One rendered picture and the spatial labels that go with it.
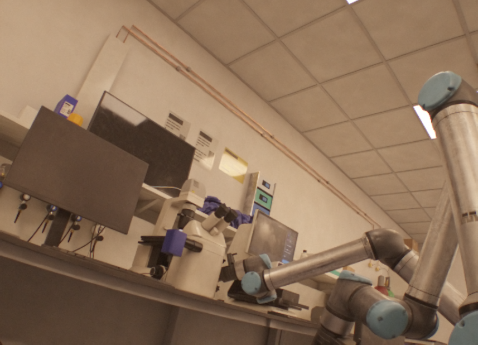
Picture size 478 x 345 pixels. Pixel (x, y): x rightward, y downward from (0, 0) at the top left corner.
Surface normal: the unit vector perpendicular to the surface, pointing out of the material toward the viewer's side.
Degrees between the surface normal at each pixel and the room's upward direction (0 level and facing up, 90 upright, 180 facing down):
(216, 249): 90
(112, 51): 90
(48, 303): 90
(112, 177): 86
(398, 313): 115
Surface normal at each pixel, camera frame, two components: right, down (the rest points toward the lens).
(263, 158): 0.70, -0.13
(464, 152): -0.64, -0.49
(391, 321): 0.22, 0.10
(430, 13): -0.22, 0.89
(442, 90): -0.85, -0.46
